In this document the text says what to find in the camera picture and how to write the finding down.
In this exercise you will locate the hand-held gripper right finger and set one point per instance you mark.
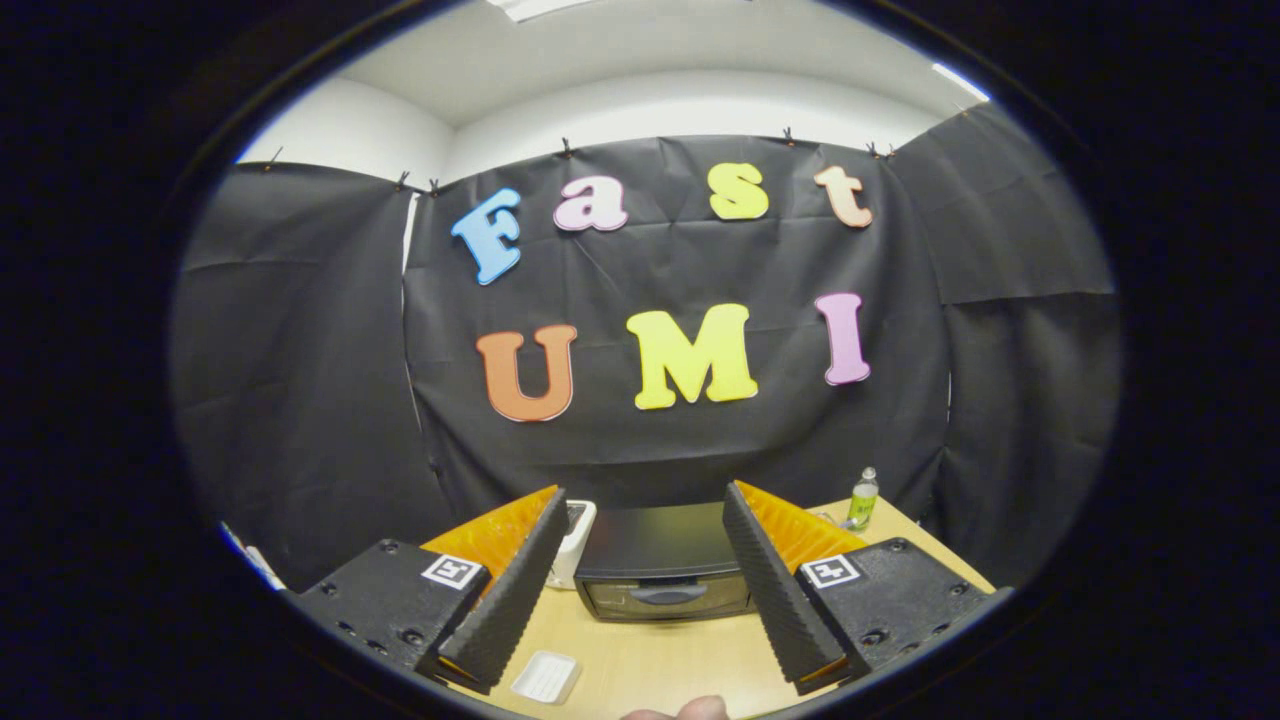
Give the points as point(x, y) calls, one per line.
point(775, 590)

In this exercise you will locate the pile of colourful clutter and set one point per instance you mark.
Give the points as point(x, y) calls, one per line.
point(255, 562)

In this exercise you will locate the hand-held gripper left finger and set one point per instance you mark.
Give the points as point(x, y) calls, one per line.
point(515, 590)

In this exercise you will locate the black toaster oven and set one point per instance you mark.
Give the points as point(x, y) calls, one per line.
point(650, 540)

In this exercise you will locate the green drink bottle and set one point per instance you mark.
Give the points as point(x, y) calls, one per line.
point(862, 505)

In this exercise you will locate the white pop-up toaster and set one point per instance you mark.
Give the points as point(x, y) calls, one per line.
point(577, 545)

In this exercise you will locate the long ceiling light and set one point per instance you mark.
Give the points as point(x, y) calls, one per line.
point(535, 8)

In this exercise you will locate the white plastic tray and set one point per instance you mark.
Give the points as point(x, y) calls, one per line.
point(545, 677)

